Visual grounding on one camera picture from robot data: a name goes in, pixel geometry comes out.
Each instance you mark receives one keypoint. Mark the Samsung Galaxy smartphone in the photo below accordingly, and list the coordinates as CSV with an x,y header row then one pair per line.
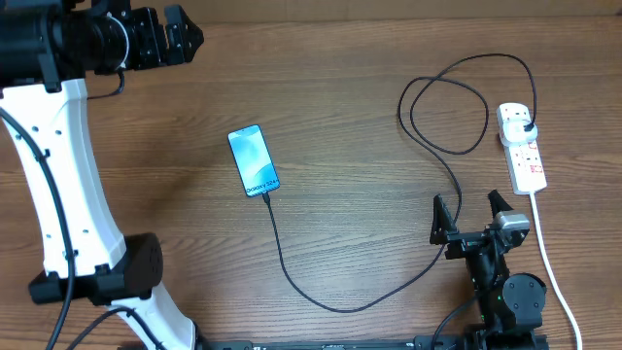
x,y
253,160

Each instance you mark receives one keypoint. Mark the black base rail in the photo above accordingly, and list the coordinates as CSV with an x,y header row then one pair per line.
x,y
330,344

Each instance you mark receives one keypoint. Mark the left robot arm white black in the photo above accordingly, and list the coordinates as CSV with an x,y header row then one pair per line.
x,y
47,47

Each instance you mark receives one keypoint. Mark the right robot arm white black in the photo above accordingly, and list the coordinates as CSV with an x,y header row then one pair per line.
x,y
510,304

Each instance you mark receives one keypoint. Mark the white charger plug adapter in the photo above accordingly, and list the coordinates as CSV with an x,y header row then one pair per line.
x,y
514,133

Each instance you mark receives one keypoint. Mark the white power strip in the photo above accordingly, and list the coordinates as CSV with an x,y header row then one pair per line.
x,y
524,162

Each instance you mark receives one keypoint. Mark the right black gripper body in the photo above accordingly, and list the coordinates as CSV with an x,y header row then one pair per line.
x,y
463,243

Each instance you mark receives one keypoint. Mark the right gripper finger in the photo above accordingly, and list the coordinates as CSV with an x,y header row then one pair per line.
x,y
443,224
497,203

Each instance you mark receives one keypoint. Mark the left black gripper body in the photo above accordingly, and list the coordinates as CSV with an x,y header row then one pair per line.
x,y
146,46

